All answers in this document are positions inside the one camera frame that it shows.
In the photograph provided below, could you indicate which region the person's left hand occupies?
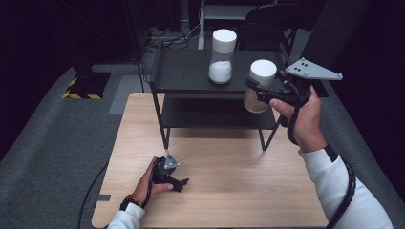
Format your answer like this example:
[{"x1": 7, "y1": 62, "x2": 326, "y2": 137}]
[{"x1": 133, "y1": 156, "x2": 175, "y2": 206}]

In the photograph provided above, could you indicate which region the red bracelet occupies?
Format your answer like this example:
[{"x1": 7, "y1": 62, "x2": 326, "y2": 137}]
[{"x1": 125, "y1": 193, "x2": 143, "y2": 206}]

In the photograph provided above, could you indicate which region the jar with beige powder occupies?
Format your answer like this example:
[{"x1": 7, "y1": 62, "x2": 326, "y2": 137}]
[{"x1": 243, "y1": 59, "x2": 278, "y2": 114}]

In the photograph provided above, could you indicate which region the bundle of floor cables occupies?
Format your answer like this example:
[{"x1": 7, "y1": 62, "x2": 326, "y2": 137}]
[{"x1": 143, "y1": 24, "x2": 204, "y2": 53}]

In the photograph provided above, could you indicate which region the black yellow striped stand base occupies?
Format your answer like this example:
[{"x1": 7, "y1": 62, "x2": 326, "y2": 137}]
[{"x1": 62, "y1": 72, "x2": 112, "y2": 100}]

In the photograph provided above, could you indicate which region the white desk frame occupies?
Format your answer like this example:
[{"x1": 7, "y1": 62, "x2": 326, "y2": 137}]
[{"x1": 197, "y1": 0, "x2": 260, "y2": 51}]

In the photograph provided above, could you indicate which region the left hand-held gripper cable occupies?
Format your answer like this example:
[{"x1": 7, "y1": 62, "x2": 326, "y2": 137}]
[{"x1": 141, "y1": 157, "x2": 160, "y2": 209}]

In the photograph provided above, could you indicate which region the right hand-held gripper cable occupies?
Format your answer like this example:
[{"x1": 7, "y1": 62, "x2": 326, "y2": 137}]
[{"x1": 286, "y1": 80, "x2": 357, "y2": 229}]

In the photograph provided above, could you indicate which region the person's right hand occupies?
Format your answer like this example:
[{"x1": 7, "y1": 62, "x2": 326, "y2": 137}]
[{"x1": 269, "y1": 85, "x2": 329, "y2": 153}]

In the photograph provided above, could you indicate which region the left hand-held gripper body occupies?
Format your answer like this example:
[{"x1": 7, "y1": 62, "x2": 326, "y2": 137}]
[{"x1": 152, "y1": 153, "x2": 181, "y2": 187}]

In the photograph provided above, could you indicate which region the black two-tier metal shelf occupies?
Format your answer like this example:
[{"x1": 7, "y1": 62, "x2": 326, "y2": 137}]
[{"x1": 149, "y1": 41, "x2": 301, "y2": 152}]

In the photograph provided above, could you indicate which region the hand-held gripper cable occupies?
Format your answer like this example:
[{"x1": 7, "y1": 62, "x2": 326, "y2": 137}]
[
  {"x1": 286, "y1": 80, "x2": 357, "y2": 229},
  {"x1": 141, "y1": 157, "x2": 160, "y2": 209}
]

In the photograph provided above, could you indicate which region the black wristband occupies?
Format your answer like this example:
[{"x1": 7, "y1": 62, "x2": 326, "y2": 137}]
[{"x1": 119, "y1": 198, "x2": 137, "y2": 212}]

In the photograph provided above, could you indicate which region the black chair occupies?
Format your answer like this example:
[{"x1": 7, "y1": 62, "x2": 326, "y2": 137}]
[{"x1": 233, "y1": 3, "x2": 301, "y2": 55}]

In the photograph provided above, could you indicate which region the dark upright panel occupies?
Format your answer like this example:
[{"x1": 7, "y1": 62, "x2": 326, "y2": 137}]
[{"x1": 297, "y1": 0, "x2": 373, "y2": 73}]

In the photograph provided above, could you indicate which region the black cable on floor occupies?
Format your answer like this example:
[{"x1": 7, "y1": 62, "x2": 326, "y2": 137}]
[{"x1": 76, "y1": 162, "x2": 110, "y2": 229}]

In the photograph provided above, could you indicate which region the jar with white powder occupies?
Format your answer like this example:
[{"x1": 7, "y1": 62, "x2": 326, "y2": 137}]
[{"x1": 208, "y1": 29, "x2": 238, "y2": 85}]

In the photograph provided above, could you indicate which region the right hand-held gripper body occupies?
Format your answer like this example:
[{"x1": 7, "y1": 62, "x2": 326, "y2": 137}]
[{"x1": 268, "y1": 56, "x2": 343, "y2": 108}]

